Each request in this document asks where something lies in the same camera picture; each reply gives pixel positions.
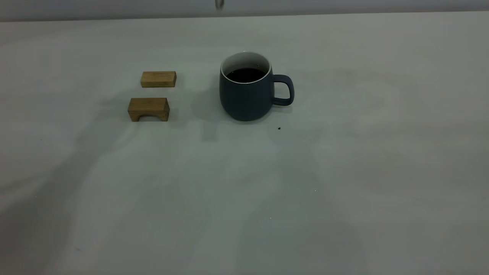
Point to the dark grey ceramic mug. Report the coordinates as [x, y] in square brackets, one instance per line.
[244, 101]

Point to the dark coffee liquid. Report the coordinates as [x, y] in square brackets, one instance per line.
[246, 75]

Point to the arched wooden block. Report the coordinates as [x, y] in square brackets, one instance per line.
[149, 105]

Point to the flat rectangular wooden block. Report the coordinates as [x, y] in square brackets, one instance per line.
[158, 79]

